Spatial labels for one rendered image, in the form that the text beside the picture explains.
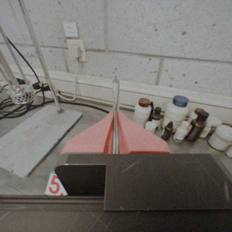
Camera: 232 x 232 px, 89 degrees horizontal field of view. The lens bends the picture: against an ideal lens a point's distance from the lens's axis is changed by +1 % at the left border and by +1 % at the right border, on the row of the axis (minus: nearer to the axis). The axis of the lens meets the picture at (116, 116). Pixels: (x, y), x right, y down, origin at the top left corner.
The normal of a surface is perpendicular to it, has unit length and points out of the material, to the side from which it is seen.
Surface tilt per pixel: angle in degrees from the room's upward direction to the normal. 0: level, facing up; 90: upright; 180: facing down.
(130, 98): 90
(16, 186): 0
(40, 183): 0
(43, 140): 0
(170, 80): 90
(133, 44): 90
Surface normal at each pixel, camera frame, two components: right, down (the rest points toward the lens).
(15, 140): 0.00, -0.77
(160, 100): -0.32, 0.60
